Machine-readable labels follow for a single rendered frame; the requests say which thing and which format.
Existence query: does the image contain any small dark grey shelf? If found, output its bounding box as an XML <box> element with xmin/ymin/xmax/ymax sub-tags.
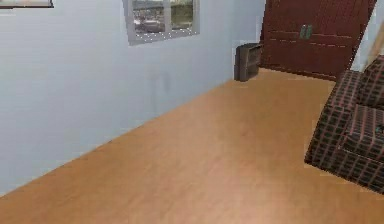
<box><xmin>233</xmin><ymin>42</ymin><xmax>264</xmax><ymax>83</ymax></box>

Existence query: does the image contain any white framed window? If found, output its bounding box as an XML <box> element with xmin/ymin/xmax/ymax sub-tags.
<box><xmin>121</xmin><ymin>0</ymin><xmax>201</xmax><ymax>47</ymax></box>

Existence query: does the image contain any dark red wooden cupboard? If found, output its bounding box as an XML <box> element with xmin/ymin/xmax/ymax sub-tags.
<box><xmin>259</xmin><ymin>0</ymin><xmax>378</xmax><ymax>82</ymax></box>

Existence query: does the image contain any dark plaid armchair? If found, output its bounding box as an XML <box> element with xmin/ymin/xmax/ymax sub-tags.
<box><xmin>303</xmin><ymin>54</ymin><xmax>384</xmax><ymax>195</ymax></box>

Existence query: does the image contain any dark framed wall picture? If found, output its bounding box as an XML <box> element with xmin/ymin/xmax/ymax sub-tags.
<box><xmin>0</xmin><ymin>0</ymin><xmax>55</xmax><ymax>9</ymax></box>

